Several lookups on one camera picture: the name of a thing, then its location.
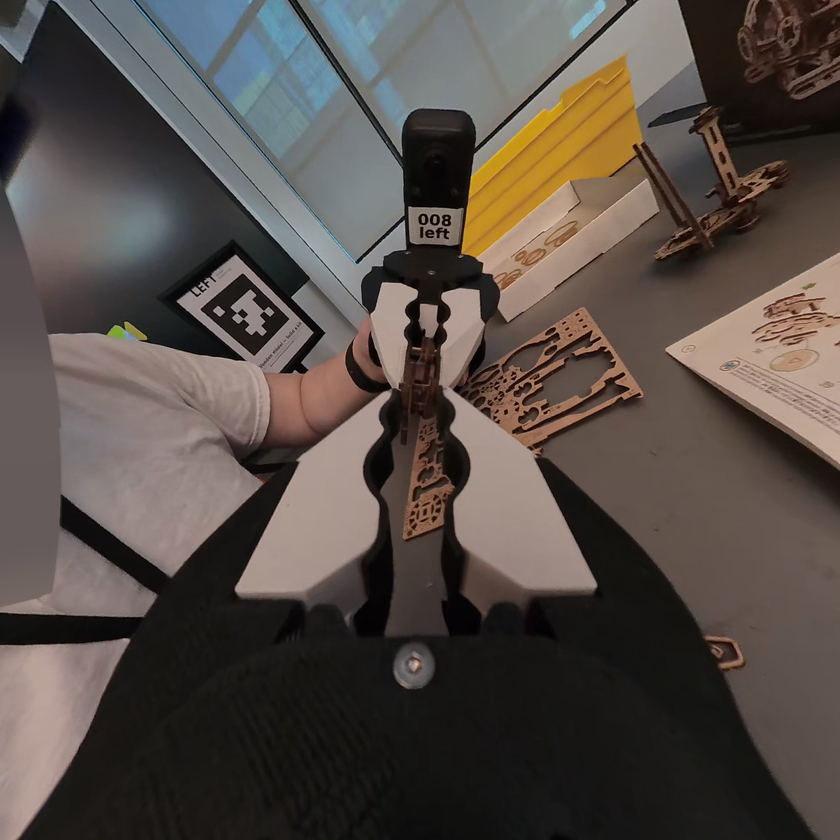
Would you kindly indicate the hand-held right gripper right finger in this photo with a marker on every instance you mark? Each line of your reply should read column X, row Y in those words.
column 518, row 518

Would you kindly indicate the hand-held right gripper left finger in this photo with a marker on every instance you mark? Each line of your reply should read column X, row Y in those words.
column 315, row 518

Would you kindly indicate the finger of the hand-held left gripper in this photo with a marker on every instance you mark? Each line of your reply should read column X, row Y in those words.
column 390, row 328
column 463, row 334

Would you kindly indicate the small wooden gear assembly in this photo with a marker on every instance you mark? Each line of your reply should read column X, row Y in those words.
column 420, row 387

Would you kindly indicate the laser-cut plywood parts sheet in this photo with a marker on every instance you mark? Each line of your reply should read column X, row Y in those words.
column 505, row 394

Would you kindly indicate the partly built wooden model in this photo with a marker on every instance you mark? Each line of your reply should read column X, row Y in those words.
column 715, row 157

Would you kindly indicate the black model kit box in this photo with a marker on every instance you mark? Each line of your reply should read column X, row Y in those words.
column 722, row 98

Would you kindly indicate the model instruction booklet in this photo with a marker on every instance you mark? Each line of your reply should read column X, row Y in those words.
column 774, row 367

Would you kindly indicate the person's left hand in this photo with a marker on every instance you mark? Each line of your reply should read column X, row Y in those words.
column 375, row 364

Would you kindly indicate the black wristband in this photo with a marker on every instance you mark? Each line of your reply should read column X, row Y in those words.
column 354, row 374

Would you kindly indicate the yellow plastic bin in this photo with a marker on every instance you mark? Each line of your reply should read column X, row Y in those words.
column 564, row 144

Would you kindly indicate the pile of tan rings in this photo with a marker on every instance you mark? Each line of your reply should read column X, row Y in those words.
column 564, row 233

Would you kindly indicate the framed marker sign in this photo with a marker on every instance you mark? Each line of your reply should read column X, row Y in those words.
column 243, row 308

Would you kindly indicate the white cardboard box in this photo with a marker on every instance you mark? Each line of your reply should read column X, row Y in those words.
column 610, row 210

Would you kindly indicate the small loose wooden piece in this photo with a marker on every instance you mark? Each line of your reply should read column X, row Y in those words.
column 738, row 653

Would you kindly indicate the green yellow object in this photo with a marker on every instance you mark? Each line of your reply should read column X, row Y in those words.
column 128, row 331

